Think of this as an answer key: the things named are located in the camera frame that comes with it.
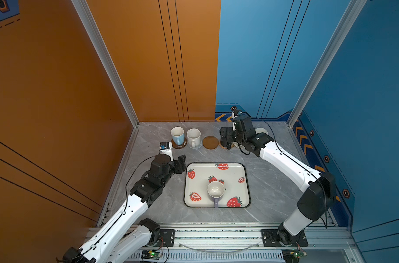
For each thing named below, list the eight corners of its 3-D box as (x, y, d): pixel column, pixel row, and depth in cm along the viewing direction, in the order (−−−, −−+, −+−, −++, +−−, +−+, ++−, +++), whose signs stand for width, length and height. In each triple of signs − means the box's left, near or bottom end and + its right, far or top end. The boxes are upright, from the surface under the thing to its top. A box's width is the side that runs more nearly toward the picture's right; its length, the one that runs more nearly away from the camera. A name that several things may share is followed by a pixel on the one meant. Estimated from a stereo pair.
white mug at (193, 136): (193, 151, 106) (192, 143, 99) (185, 139, 112) (184, 130, 105) (204, 146, 108) (204, 137, 101) (197, 135, 115) (196, 126, 108)
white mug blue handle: (172, 150, 107) (169, 139, 98) (174, 137, 114) (171, 126, 105) (184, 150, 107) (182, 139, 98) (185, 137, 114) (184, 126, 105)
